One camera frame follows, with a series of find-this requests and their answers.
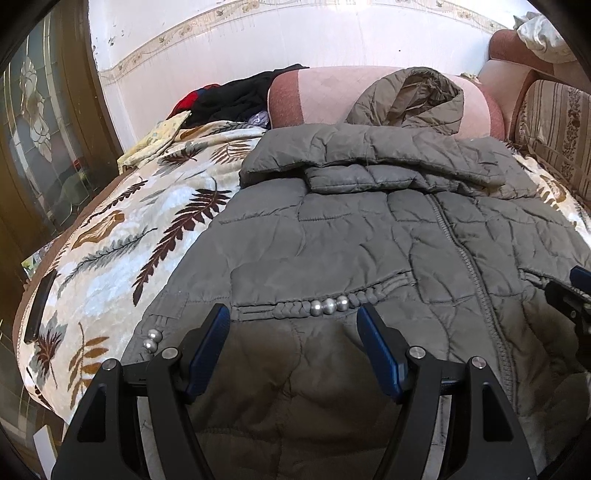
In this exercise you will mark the pink bolster pillow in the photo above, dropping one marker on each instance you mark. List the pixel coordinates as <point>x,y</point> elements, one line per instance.
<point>326,95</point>

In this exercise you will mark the pink padded headboard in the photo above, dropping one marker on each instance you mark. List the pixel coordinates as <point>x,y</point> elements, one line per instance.
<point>508,74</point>

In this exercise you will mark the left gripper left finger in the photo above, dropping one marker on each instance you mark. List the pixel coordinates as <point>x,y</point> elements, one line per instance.
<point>103,440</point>

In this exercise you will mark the grey quilted hooded jacket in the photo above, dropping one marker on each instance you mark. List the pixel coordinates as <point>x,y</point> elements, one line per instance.
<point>446,237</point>

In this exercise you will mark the leaf pattern bed blanket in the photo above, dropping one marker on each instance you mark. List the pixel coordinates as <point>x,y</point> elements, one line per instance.
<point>119,255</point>

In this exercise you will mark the black smartphone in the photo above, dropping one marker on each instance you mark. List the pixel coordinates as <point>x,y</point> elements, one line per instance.
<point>37,308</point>

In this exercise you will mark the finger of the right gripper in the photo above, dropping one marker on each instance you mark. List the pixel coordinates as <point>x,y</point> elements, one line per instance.
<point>580,278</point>

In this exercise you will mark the yellow patterned cloth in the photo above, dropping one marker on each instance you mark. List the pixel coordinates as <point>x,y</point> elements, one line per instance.
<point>152,144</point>

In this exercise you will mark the floral box beside bed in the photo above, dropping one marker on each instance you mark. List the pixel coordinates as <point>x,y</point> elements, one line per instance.
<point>31,264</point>

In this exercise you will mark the black garment pile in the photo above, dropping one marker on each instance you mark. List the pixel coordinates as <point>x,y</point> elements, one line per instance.
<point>236,101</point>

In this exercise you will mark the red garment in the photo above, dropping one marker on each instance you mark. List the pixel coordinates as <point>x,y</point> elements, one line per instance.
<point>184,103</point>

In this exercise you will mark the white cloth on headboard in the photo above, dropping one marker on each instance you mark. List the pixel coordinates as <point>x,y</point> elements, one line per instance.
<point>543,39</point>

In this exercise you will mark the wooden stained glass door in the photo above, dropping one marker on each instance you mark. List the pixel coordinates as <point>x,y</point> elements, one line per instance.
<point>58,145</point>

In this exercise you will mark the striped brown cushion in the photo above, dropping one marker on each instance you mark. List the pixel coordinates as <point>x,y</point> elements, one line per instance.
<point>553,125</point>

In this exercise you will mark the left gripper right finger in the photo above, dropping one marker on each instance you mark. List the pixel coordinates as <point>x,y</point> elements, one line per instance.
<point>484,440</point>

